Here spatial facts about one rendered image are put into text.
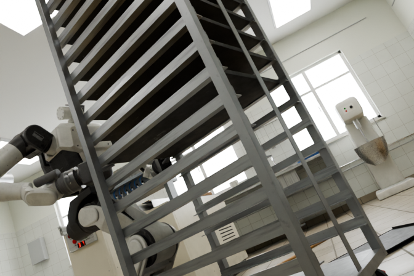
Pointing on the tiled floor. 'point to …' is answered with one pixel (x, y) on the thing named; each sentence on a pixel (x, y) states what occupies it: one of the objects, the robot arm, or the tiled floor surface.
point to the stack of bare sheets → (390, 239)
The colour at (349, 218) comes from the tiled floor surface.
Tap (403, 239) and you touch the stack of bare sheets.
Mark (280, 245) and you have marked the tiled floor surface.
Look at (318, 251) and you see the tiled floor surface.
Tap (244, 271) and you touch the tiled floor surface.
